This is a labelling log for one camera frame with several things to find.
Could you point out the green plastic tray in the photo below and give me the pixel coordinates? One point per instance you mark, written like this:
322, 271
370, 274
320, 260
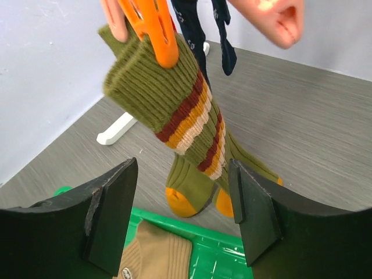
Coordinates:
213, 255

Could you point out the orange clothes clip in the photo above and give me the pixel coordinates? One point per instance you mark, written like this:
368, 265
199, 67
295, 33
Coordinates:
152, 19

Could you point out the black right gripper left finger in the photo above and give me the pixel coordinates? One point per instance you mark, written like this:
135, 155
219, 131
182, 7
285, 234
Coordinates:
77, 234

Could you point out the white metal clothes rack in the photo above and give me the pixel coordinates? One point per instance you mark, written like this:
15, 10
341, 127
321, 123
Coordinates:
122, 125

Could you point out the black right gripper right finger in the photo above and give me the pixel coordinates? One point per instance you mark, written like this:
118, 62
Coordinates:
286, 235

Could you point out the navy blue sock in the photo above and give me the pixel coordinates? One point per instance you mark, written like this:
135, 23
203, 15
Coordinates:
222, 18
186, 13

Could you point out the pink round clip hanger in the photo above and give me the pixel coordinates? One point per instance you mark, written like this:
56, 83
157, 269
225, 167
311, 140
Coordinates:
281, 22

